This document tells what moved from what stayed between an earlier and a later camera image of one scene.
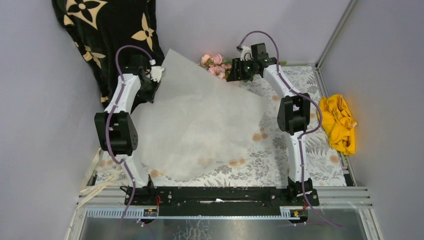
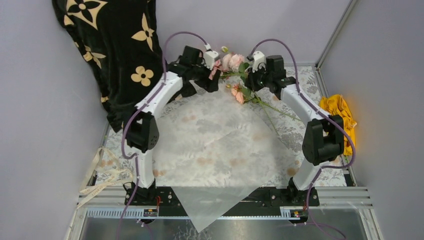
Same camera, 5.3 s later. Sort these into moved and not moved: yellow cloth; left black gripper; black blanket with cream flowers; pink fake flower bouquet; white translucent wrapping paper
Moved: white translucent wrapping paper; left black gripper; pink fake flower bouquet
Not moved: black blanket with cream flowers; yellow cloth
